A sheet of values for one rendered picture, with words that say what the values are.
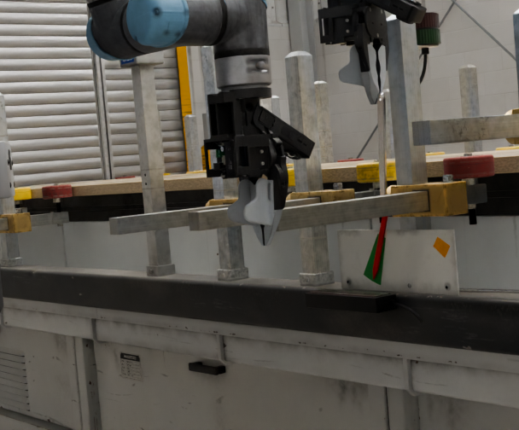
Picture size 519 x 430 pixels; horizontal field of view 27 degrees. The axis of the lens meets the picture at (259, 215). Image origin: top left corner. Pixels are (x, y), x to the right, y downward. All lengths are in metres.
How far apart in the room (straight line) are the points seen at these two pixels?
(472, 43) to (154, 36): 9.49
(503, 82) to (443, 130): 9.24
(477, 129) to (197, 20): 0.38
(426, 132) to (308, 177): 0.60
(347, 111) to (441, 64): 1.43
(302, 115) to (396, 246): 0.31
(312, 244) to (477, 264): 0.29
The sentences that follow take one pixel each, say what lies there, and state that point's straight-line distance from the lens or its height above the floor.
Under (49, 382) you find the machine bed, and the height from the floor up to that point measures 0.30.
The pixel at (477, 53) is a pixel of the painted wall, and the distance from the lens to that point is 10.74.
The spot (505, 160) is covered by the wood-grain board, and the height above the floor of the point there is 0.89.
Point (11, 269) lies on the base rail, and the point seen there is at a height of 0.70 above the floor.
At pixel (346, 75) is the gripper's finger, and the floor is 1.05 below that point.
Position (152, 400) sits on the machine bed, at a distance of 2.90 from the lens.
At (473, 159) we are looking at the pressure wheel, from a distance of 1.72.
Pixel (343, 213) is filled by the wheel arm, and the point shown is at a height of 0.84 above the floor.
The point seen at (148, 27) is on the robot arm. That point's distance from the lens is 1.36.
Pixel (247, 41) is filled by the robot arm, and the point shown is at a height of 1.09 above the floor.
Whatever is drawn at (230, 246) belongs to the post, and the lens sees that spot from 2.08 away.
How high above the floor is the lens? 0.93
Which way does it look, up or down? 3 degrees down
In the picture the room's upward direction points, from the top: 5 degrees counter-clockwise
